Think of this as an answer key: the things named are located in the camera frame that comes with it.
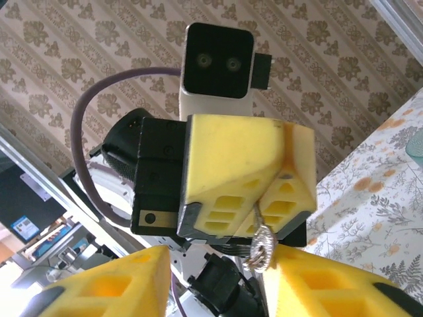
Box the purple cable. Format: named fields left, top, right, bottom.
left=71, top=67, right=182, bottom=229
left=169, top=273, right=188, bottom=317

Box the floral tablecloth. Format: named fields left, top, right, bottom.
left=303, top=92, right=423, bottom=298

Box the teal translucent container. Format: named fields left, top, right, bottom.
left=405, top=127, right=423, bottom=163

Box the aluminium frame bar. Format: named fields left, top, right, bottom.
left=0, top=133, right=149, bottom=262
left=369, top=0, right=423, bottom=67

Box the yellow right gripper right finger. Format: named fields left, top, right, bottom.
left=263, top=245, right=423, bottom=317

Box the black monitor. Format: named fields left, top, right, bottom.
left=0, top=160, right=69, bottom=234

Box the white and black camera box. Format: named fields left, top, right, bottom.
left=178, top=22, right=274, bottom=118

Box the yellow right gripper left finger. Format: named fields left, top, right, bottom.
left=19, top=245, right=171, bottom=317

